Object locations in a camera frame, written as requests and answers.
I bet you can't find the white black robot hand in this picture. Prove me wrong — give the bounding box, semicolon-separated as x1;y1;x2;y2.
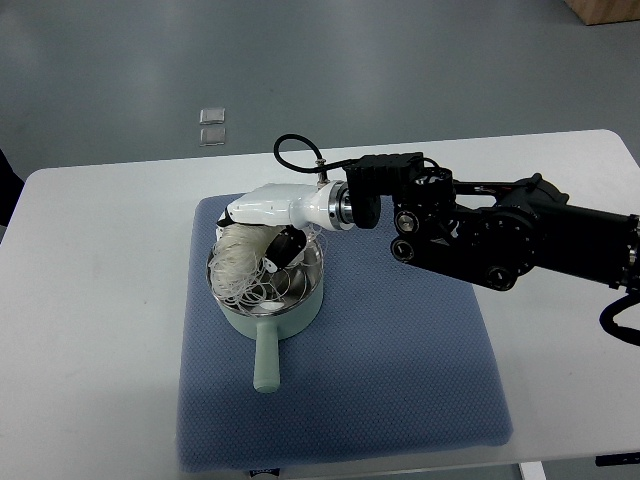
217;181;343;269

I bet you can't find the white vermicelli noodle bundle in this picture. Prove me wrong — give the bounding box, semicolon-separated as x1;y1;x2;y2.
207;223;281;314

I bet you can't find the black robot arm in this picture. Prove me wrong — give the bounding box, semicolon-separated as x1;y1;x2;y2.
337;153;639;345

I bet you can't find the mint green steel pot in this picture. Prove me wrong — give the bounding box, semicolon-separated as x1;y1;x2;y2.
214;229;324;394

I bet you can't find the upper grey floor plate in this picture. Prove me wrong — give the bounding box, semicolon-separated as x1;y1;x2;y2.
199;107;226;125

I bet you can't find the blue textured cloth mat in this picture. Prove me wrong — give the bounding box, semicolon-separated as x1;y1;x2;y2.
177;196;512;472

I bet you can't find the person in white jacket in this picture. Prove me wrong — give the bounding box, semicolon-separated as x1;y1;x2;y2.
0;150;25;227

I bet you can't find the brown cardboard box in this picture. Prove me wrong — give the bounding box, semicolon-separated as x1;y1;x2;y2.
565;0;639;26

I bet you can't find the white table leg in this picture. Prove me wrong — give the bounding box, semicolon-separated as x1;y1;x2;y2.
519;461;547;480

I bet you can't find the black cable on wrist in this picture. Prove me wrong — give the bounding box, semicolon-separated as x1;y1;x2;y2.
273;133;331;187

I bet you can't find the wire steaming rack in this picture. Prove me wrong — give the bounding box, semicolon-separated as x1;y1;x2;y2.
248;259;310;315

